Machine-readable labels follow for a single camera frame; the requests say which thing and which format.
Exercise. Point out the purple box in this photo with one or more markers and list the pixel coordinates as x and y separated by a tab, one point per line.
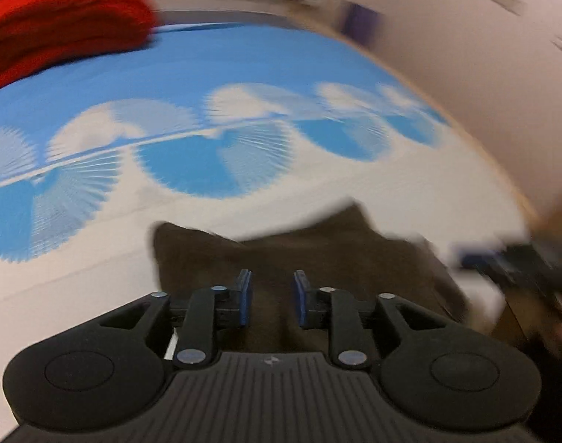
359	23

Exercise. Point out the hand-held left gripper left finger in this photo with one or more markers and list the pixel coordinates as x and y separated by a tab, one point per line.
245	295

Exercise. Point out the red fleece cloth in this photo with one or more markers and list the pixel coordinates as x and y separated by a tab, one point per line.
64	23

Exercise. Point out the brown pants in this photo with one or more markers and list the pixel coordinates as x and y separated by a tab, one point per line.
336	258

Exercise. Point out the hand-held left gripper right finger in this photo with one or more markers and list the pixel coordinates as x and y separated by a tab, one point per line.
300	297

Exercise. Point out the blue and white printed bedsheet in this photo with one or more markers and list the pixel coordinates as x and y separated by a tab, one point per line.
244	147

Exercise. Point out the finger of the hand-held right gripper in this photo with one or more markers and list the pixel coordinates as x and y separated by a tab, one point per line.
477	258

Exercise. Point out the white window sill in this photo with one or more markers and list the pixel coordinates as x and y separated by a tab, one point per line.
225	2

